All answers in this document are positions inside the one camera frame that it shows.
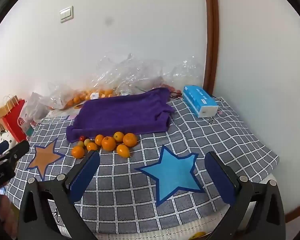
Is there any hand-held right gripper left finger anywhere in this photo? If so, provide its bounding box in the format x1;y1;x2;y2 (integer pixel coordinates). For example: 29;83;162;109
17;151;101;240

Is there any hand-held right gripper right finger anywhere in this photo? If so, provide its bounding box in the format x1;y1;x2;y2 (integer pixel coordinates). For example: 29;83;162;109
204;151;287;240

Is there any orange with green stem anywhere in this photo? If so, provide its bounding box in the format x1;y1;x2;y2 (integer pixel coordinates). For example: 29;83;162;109
101;136;117;152

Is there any small oval orange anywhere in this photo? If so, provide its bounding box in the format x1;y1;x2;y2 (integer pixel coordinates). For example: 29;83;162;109
116;144;130;158

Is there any large orange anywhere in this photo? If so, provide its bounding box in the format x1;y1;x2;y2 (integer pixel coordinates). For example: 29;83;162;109
122;133;138;147

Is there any red paper bag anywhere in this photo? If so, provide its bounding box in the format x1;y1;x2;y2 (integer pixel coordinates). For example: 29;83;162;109
1;95;35;142

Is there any grey checkered star blanket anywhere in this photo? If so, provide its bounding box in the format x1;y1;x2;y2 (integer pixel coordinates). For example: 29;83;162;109
5;94;280;234

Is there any white plastic bag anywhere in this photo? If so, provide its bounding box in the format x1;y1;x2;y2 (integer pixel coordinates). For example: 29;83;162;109
22;92;53;130

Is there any purple towel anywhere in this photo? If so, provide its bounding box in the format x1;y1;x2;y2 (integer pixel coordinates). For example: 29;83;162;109
66;87;176;143

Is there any clear bag of small oranges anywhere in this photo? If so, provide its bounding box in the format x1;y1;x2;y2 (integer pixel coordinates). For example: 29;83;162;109
90;85;121;99

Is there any blue tissue pack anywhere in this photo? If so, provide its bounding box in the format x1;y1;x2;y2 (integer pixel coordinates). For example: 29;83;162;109
182;85;219;118

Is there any crumpled clear plastic bag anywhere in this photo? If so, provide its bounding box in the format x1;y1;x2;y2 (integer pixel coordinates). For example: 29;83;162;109
92;54;205;97

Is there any brown wooden door frame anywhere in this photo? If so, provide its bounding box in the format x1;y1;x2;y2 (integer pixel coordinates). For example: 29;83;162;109
202;0;220;97

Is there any white light switch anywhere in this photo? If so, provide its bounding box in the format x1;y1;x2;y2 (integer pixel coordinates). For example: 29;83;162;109
59;6;74;24

